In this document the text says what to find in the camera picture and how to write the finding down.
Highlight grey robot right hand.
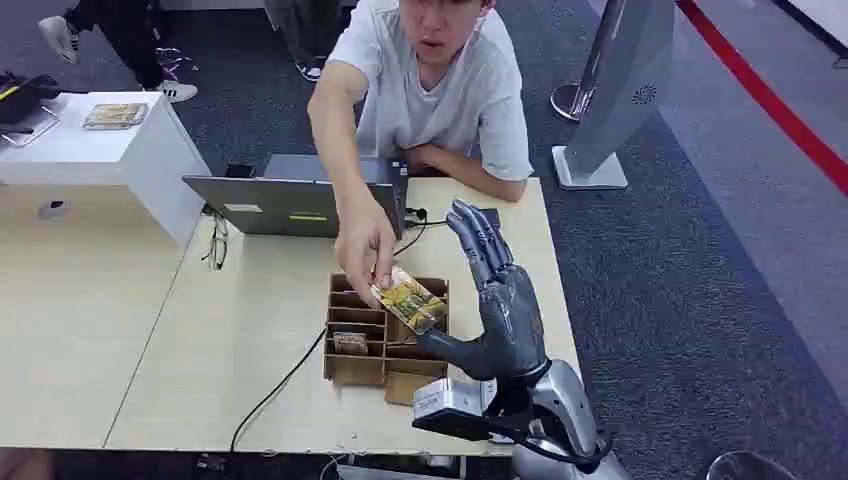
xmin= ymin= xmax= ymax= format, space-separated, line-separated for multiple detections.
xmin=416 ymin=199 xmax=552 ymax=383

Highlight person's left hand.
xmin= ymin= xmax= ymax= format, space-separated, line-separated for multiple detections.
xmin=397 ymin=143 xmax=433 ymax=171

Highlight person's right hand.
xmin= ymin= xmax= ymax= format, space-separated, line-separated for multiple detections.
xmin=333 ymin=200 xmax=398 ymax=310

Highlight yellow green printed card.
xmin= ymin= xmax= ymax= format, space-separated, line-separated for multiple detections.
xmin=370 ymin=266 xmax=449 ymax=337

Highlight grey laptop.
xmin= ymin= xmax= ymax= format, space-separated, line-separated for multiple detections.
xmin=182 ymin=153 xmax=410 ymax=240

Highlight wooden card sorting box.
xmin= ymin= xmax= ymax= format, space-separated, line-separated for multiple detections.
xmin=323 ymin=272 xmax=452 ymax=407

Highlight black eyeglasses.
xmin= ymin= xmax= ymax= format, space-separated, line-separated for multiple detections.
xmin=200 ymin=210 xmax=231 ymax=272

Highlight person in dark trousers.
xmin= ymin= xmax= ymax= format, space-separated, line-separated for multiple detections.
xmin=263 ymin=0 xmax=346 ymax=83

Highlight grey sign kiosk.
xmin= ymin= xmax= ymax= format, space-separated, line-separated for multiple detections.
xmin=551 ymin=0 xmax=676 ymax=193

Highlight white cabinet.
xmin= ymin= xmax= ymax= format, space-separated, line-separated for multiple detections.
xmin=0 ymin=91 xmax=213 ymax=248

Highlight stack of printed cards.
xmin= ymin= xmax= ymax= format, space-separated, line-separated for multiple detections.
xmin=82 ymin=102 xmax=149 ymax=132

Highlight round glass rim object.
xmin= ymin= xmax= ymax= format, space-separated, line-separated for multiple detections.
xmin=704 ymin=450 xmax=798 ymax=480

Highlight grey round puck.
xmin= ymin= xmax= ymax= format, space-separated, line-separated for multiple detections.
xmin=36 ymin=198 xmax=72 ymax=222

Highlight person with white sneakers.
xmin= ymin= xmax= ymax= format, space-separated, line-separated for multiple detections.
xmin=36 ymin=0 xmax=199 ymax=105

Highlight clear tray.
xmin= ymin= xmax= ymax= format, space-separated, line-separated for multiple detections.
xmin=0 ymin=105 xmax=62 ymax=149

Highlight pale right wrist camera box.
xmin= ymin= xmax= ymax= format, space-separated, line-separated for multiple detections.
xmin=411 ymin=377 xmax=531 ymax=444

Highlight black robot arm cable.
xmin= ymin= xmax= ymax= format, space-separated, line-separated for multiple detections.
xmin=488 ymin=422 xmax=615 ymax=476

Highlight black power cable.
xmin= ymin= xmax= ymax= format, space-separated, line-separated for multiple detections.
xmin=228 ymin=207 xmax=430 ymax=455

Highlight chrome stanchion post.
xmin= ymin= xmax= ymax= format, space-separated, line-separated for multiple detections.
xmin=549 ymin=0 xmax=628 ymax=125

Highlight purple wire frame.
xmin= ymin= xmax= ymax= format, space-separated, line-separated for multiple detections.
xmin=154 ymin=46 xmax=200 ymax=75

